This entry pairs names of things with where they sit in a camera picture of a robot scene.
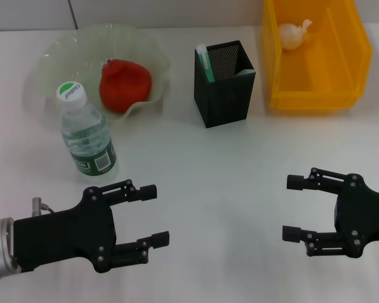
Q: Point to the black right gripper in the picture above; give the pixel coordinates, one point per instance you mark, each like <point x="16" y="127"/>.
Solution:
<point x="366" y="217"/>

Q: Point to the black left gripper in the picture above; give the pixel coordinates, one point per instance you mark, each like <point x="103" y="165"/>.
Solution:
<point x="63" y="236"/>

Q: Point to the clear plastic water bottle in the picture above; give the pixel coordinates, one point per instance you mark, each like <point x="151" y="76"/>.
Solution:
<point x="88" y="142"/>

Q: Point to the red-orange fruit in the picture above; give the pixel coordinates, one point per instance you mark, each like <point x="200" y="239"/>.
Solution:
<point x="126" y="88"/>

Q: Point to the mint green utility knife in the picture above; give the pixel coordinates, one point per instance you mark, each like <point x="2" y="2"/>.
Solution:
<point x="205" y="63"/>

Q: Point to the white paper ball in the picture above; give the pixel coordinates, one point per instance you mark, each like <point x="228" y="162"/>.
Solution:
<point x="292" y="34"/>

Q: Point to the black mesh pen holder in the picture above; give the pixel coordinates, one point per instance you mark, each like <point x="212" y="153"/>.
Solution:
<point x="227" y="104"/>

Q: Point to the pale green wavy fruit plate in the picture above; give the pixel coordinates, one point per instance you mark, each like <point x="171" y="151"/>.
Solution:
<point x="66" y="53"/>

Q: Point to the left gripper silver plug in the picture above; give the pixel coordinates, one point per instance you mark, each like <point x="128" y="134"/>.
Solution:
<point x="36" y="205"/>

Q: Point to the yellow plastic bin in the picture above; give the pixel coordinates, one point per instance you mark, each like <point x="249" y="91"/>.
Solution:
<point x="334" y="79"/>

